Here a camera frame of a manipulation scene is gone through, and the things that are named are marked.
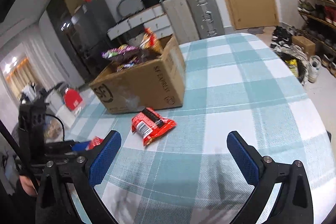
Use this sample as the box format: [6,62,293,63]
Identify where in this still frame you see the purple snack bag large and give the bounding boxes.
[102,44,139,60]

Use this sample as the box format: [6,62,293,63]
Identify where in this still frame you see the small red snack packet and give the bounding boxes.
[86,136,104,150]

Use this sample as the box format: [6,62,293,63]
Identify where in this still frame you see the purple snack bag small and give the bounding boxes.
[116,56,143,72]

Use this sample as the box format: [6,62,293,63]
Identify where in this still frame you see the person's left hand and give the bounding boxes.
[19,176,38,197]

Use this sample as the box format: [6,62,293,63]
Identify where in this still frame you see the red gift box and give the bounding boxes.
[63,88,83,111]

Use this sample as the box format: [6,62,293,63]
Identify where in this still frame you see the red white snack bag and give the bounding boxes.
[131,107,177,147]

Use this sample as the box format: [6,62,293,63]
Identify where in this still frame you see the brown cardboard SF box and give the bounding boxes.
[89,35,186,114]

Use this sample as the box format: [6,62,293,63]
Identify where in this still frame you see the black refrigerator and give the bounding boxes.
[71,0,116,80]

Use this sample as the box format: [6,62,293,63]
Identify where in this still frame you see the teal plaid tablecloth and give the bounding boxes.
[66,34,335,223]

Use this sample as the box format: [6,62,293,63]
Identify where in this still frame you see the orange noodle snack bag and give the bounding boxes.
[139,28,161,52]

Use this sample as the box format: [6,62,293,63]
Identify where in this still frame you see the small cardboard box floor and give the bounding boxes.
[291,36,315,57]

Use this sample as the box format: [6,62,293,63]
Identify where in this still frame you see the white drawer desk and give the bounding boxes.
[107,5,173,40]

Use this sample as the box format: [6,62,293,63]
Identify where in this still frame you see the beige hard suitcase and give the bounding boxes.
[162,0,199,44]

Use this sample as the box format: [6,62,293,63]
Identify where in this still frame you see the silver hard suitcase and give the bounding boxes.
[187,0,225,39]

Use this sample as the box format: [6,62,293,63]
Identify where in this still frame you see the wooden shoe rack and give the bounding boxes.
[289,0,335,76]

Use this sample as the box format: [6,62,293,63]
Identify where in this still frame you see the black cable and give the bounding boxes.
[44,113,66,142]

